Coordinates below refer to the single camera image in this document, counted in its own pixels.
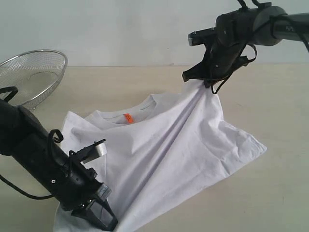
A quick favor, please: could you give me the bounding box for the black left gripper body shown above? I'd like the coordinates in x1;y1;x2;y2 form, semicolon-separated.
45;162;104;211

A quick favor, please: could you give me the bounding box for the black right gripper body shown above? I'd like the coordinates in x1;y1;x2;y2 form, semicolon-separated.
204;41;249;80

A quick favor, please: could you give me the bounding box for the white t-shirt red print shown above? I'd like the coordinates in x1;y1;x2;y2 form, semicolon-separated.
61;80;266;232

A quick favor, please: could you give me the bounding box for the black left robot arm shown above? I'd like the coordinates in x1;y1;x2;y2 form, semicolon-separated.
0;87;118;232

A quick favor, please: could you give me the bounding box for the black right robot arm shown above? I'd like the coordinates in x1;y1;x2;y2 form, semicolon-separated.
182;0;309;89

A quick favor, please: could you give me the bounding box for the metal mesh basket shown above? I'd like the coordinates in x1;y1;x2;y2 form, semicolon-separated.
0;49;68;110

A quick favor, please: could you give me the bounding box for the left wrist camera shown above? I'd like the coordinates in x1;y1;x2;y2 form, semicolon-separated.
69;139;107;164

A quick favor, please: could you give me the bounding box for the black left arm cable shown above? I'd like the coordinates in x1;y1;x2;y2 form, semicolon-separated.
0;175;53;201

